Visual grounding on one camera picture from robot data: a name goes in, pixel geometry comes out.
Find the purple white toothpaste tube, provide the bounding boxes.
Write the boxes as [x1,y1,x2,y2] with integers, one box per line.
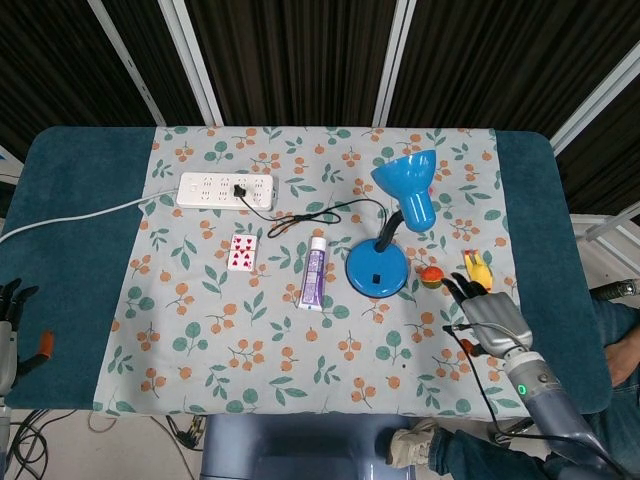
[296,235,329,312]

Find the thin black hand cable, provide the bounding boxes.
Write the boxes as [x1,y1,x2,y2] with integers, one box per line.
[442,322,551,444]

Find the white aluminium frame rack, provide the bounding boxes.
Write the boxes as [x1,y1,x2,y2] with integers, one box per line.
[569,209,640,281]

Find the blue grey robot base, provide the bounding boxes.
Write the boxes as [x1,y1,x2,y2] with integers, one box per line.
[199,413,437,480]

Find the person's bare hand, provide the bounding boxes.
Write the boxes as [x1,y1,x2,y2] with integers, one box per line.
[603,333,640,387]

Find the black power cord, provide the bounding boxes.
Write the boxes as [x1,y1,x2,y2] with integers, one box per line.
[232,183,389,240]

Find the blue gooseneck desk lamp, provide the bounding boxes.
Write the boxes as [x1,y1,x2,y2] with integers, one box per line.
[345,149,440,297]

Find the white metal frame post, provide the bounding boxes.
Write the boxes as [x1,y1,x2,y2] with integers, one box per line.
[158,0,224,127]
[548,48,640,157]
[87,0,167,127]
[372,0,417,128]

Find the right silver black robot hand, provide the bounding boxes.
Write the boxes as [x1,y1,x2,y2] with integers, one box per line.
[442,272,534,359]

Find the black floor cable bundle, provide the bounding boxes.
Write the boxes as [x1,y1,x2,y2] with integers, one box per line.
[0,408,76,480]

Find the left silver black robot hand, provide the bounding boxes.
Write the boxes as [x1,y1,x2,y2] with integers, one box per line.
[0,277,55,396]

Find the yellow rubber chicken toy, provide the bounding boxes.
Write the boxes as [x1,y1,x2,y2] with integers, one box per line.
[462,249,494,292]

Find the deck of playing cards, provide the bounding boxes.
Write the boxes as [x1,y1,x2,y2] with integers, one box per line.
[227,233,261,274]

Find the black floor plug cables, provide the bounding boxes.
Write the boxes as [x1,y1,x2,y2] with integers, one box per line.
[164,414,207,452]

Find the floral orange leaf tablecloth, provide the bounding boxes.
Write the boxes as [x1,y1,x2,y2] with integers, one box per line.
[92,124,526,419]

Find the white power strip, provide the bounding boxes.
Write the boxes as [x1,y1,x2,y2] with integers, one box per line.
[175,172,279,211]

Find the white sneaker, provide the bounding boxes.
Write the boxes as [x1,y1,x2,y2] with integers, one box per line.
[388,418,442,469]

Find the teal plush table cover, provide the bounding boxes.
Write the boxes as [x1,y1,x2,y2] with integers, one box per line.
[2,124,614,416]

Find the dark pleated curtain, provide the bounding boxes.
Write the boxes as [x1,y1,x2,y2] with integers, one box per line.
[0,0,640,216]

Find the white power strip cable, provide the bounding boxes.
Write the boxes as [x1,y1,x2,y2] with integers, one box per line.
[0,192,180,246]

